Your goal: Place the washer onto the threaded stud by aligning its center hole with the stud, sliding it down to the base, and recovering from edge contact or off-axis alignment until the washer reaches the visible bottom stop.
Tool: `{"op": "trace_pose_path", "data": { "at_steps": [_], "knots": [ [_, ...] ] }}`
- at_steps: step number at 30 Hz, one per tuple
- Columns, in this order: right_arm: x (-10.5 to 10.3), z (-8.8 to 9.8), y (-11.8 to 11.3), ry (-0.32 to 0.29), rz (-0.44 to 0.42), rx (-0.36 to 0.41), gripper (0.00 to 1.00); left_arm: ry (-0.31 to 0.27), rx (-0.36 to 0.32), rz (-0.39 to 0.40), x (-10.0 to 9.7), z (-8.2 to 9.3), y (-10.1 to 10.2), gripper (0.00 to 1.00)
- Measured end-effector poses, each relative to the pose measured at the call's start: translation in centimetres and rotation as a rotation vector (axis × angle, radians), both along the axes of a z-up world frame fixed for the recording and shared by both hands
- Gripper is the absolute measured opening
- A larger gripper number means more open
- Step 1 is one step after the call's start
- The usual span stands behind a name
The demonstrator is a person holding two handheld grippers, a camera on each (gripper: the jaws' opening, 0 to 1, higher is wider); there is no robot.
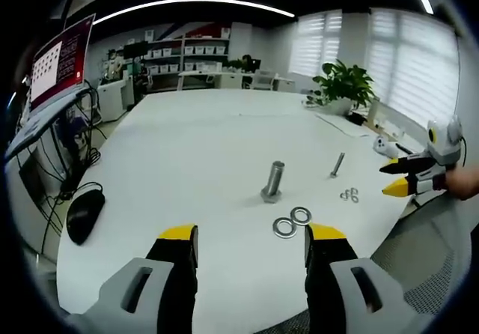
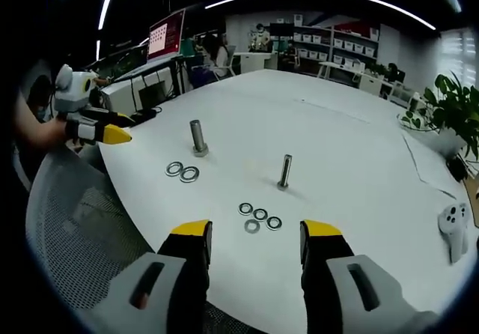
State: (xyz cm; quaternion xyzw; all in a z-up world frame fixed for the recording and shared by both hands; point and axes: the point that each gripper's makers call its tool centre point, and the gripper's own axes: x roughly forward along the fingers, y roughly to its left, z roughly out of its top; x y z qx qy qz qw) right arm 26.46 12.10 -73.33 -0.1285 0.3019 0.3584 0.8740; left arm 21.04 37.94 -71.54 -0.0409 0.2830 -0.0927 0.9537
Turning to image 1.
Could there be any black monitor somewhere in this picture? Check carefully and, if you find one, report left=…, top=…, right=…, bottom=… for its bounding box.
left=123, top=40, right=150, bottom=61

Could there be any thin steel threaded stud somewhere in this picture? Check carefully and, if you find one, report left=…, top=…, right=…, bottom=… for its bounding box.
left=329, top=152, right=346, bottom=179

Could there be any black cable bundle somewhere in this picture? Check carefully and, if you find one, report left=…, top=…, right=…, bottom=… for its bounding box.
left=35, top=81, right=103, bottom=204

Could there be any white office desk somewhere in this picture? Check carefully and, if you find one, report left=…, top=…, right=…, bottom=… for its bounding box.
left=177, top=69, right=250, bottom=91

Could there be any large steel washer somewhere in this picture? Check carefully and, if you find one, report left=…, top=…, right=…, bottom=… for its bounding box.
left=290, top=206, right=313, bottom=226
left=272, top=216, right=299, bottom=239

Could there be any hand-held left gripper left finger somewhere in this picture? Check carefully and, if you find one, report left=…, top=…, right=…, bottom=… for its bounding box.
left=80, top=223, right=199, bottom=334

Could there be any thick steel threaded stud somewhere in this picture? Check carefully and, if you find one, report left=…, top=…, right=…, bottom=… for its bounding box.
left=260, top=160, right=286, bottom=204

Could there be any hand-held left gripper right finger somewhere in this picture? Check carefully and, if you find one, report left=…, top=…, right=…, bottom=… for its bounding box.
left=303, top=222, right=424, bottom=334

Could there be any white office chair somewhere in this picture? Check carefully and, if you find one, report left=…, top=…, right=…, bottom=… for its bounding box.
left=250, top=69, right=278, bottom=91

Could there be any open laptop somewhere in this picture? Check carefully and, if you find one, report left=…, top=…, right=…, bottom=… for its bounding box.
left=4, top=13, right=97, bottom=160

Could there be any white game controller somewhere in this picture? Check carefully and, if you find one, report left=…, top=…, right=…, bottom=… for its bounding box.
left=371, top=135, right=400, bottom=158

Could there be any white storage shelf with bins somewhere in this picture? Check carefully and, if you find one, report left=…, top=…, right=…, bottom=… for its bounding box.
left=143, top=22, right=232, bottom=88

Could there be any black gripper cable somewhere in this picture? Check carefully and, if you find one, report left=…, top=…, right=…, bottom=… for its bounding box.
left=457, top=134, right=468, bottom=169

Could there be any person's right hand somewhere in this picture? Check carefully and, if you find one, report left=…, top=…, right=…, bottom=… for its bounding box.
left=445, top=167, right=479, bottom=201

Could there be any white cabinet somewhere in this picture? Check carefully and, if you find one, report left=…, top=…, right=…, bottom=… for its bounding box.
left=97, top=76, right=131, bottom=122

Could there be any green potted plant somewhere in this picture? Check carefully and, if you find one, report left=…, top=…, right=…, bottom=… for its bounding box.
left=305, top=58, right=379, bottom=116

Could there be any grey mesh office chair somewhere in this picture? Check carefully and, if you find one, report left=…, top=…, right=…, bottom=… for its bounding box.
left=369, top=190, right=479, bottom=317

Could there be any black computer mouse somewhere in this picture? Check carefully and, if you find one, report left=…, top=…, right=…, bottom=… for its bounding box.
left=66, top=189, right=107, bottom=246

